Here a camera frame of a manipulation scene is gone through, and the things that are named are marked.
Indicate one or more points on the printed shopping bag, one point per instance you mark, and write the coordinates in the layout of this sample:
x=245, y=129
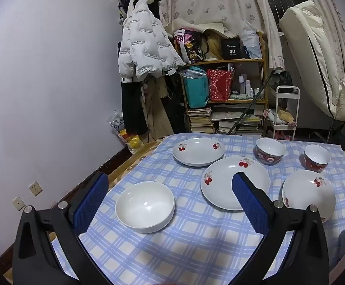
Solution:
x=187, y=44

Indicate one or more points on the teal bag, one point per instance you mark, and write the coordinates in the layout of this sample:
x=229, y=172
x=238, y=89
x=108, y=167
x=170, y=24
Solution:
x=194, y=90

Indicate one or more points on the beige hanging garment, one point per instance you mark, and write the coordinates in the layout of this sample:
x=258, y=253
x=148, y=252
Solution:
x=157, y=109

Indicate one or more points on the cream padded chair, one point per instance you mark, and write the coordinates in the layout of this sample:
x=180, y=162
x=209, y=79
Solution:
x=309, y=50

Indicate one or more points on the clear bag yellow contents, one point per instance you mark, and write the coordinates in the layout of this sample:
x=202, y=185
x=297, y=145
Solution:
x=131, y=142

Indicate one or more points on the row of toiletry bottles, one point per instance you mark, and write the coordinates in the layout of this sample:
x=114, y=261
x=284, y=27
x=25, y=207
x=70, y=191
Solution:
x=248, y=87

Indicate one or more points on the black hanging garment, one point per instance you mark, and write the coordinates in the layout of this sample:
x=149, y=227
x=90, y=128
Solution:
x=177, y=104
x=134, y=107

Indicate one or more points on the tan bag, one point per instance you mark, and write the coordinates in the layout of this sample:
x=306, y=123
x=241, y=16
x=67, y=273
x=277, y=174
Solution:
x=215, y=44

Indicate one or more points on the white bowl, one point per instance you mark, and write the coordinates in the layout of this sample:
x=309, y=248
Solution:
x=144, y=204

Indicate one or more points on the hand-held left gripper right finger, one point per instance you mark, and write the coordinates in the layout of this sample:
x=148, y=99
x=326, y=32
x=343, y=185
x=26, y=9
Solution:
x=249, y=202

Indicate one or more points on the wooden shelf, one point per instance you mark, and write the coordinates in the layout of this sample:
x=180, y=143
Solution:
x=234, y=61

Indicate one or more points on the white puffer jacket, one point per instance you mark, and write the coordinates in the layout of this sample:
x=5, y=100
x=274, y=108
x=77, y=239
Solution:
x=148, y=44

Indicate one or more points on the stack of books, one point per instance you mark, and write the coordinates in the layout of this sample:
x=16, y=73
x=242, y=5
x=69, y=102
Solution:
x=200, y=121
x=243, y=124

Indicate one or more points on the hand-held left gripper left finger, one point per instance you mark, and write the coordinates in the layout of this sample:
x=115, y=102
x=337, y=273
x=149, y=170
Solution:
x=91, y=202

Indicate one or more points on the dark pole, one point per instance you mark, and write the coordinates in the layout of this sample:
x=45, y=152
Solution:
x=249, y=107

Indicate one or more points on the blue checked tablecloth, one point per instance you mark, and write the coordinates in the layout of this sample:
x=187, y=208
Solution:
x=190, y=243

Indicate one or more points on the white trolley cart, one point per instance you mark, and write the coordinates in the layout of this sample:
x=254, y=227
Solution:
x=288, y=90

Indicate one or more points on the black backpack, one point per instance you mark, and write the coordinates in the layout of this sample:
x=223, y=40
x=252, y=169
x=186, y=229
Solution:
x=283, y=83

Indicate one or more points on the wall socket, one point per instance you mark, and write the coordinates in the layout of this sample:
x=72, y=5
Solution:
x=35, y=188
x=18, y=204

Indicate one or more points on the red patterned bag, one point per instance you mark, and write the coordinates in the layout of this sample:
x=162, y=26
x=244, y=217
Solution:
x=220, y=84

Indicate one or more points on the white cherry print plate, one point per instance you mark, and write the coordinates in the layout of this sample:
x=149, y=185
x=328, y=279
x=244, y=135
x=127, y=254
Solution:
x=220, y=190
x=306, y=193
x=197, y=154

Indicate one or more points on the black box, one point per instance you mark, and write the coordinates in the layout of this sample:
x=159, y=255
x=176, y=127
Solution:
x=232, y=49

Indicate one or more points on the red patterned bowl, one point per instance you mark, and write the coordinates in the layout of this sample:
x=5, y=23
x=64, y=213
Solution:
x=317, y=156
x=269, y=150

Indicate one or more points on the white plastic bag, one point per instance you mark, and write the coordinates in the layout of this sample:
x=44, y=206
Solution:
x=251, y=40

